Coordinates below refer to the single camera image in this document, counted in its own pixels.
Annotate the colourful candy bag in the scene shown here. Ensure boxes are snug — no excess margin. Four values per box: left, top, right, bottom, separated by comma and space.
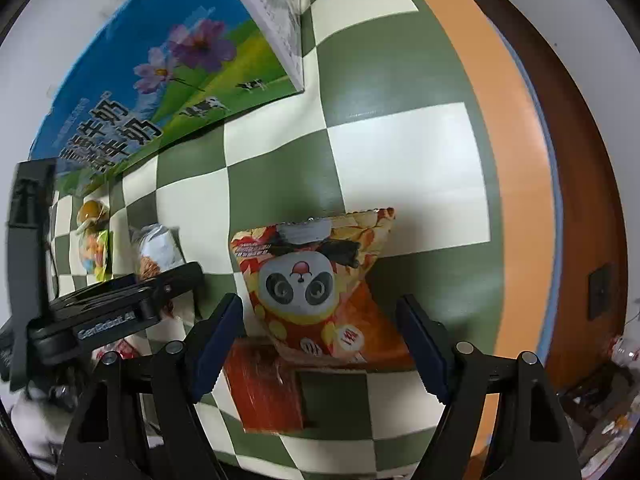
76, 199, 115, 284

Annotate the dark flat floor object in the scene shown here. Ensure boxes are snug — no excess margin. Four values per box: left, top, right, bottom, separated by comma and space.
587, 264, 614, 322

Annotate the blue printed cardboard box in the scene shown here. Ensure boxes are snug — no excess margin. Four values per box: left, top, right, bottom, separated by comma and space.
27, 0, 307, 199

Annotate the orange panda snack packet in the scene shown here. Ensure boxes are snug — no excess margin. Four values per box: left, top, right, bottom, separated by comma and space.
229, 207, 417, 369

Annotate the green white checkered mat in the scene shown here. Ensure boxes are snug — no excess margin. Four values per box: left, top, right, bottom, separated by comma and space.
47, 0, 557, 480

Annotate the pile of small toys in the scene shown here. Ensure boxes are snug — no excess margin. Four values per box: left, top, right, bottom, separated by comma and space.
559, 330, 640, 462

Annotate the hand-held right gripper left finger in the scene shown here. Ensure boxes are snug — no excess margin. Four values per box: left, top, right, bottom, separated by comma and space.
55, 292, 246, 480

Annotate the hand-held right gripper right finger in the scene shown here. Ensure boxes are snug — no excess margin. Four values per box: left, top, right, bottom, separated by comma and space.
395, 294, 583, 480

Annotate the white cookie packet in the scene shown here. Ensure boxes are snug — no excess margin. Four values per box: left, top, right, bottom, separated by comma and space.
129, 224, 187, 282

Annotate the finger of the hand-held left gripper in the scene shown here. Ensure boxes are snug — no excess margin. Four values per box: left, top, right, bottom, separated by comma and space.
115, 261, 205, 302

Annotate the dark red snack packet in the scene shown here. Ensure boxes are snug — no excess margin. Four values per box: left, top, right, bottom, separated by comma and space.
222, 337, 307, 434

